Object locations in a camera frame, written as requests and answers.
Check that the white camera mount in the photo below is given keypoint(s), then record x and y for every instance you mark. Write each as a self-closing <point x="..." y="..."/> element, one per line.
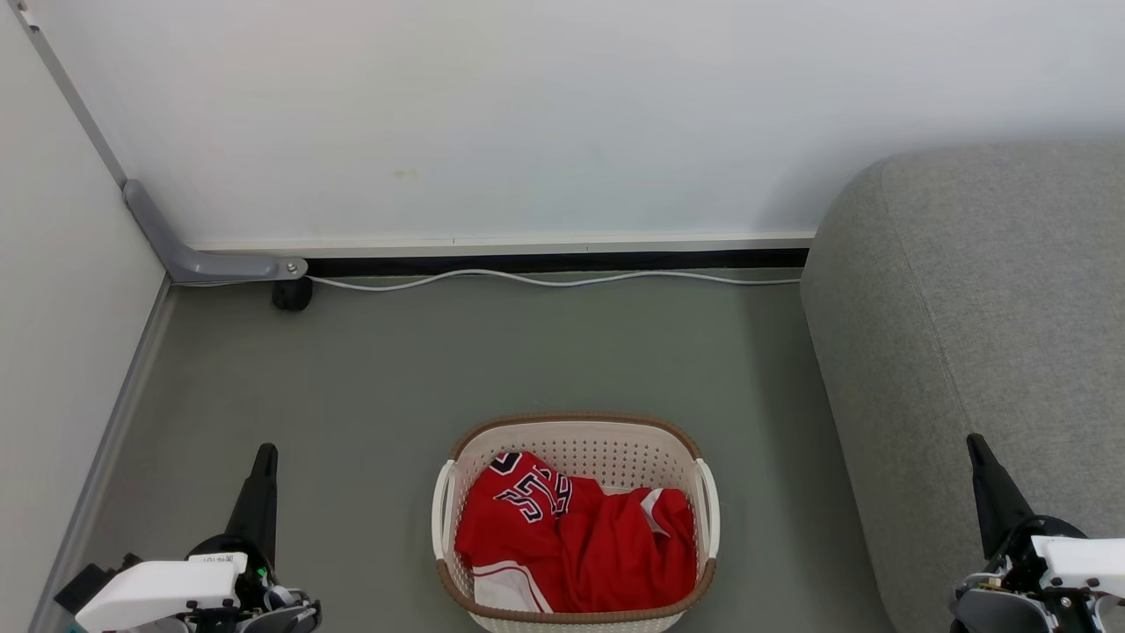
<point x="1085" y="558"/>
<point x="158" y="591"/>

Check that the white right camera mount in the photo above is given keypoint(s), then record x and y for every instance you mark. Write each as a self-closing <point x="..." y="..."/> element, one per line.
<point x="1085" y="558"/>

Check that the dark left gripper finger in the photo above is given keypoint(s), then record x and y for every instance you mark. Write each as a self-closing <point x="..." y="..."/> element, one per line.
<point x="257" y="505"/>

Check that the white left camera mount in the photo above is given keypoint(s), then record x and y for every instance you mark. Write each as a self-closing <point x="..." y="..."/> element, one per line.
<point x="158" y="591"/>

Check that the grey fabric sofa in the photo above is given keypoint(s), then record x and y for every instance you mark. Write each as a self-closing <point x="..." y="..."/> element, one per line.
<point x="984" y="316"/>

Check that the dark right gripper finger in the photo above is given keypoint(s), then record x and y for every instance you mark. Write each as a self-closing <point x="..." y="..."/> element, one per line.
<point x="997" y="497"/>

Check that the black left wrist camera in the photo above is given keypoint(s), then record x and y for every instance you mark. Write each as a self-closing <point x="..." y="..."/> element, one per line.
<point x="86" y="585"/>

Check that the red and white jersey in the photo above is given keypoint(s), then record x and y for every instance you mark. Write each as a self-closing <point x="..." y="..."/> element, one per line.
<point x="580" y="545"/>

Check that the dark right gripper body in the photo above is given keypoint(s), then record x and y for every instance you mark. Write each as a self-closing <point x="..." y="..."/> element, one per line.
<point x="1011" y="598"/>

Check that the black round partition foot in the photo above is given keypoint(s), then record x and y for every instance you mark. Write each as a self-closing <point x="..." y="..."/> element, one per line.
<point x="292" y="294"/>

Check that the grey metal partition bracket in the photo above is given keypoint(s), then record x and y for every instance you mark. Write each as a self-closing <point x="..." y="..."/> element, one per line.
<point x="189" y="259"/>

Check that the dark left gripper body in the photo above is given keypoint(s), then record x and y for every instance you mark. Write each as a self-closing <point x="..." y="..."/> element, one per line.
<point x="235" y="563"/>

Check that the white brown-rimmed laundry basket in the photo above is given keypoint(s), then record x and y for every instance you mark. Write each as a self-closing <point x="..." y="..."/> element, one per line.
<point x="584" y="448"/>

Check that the white and black baseboard rail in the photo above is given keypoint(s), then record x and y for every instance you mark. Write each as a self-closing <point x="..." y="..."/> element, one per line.
<point x="545" y="255"/>

